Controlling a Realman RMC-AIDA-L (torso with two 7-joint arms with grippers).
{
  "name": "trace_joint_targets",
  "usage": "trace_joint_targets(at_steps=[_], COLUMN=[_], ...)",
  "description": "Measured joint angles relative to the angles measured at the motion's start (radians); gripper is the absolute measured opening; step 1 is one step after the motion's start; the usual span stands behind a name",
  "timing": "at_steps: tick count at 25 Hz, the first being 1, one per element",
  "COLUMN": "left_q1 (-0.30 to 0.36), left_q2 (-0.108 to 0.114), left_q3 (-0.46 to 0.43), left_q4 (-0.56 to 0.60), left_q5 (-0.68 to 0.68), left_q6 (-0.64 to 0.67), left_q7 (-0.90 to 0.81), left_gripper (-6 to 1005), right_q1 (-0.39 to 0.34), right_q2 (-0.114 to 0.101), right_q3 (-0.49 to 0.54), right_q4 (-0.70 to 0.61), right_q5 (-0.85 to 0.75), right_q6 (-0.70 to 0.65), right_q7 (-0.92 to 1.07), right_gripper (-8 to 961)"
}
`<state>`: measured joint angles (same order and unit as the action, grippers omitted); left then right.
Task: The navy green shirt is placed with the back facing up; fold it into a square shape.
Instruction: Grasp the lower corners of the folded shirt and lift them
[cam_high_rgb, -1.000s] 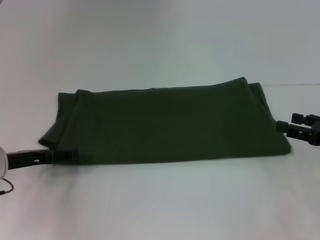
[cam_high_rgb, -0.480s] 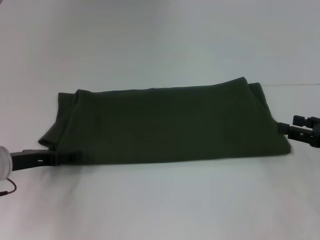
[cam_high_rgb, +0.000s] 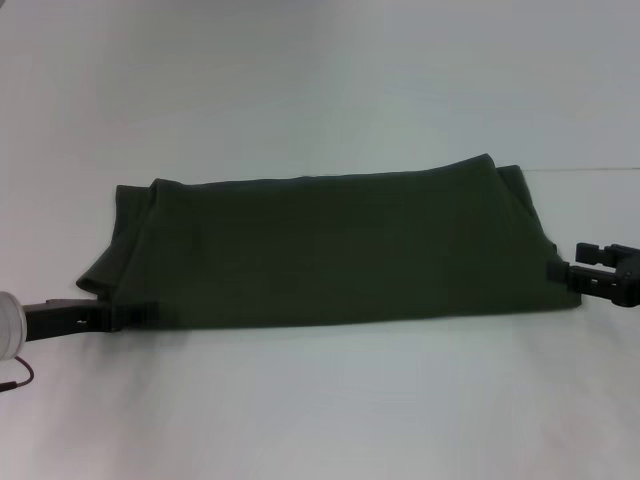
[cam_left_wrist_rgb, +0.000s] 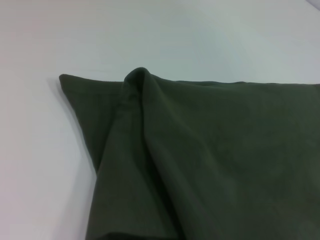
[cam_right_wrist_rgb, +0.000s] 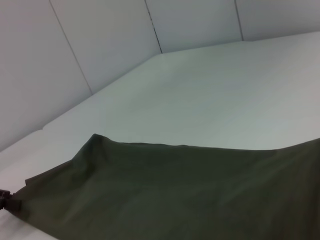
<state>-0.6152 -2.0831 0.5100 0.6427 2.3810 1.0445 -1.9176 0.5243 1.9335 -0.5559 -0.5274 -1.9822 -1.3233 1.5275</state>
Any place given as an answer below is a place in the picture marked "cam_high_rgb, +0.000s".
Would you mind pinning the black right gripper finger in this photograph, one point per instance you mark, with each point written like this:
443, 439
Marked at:
570, 274
592, 252

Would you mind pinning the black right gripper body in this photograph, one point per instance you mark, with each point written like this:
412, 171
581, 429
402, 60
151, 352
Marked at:
625, 277

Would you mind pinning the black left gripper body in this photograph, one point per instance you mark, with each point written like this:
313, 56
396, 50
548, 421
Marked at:
65, 317

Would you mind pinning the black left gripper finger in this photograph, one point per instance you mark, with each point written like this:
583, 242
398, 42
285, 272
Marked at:
137, 315

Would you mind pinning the dark green shirt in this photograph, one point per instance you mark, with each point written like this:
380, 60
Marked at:
325, 250

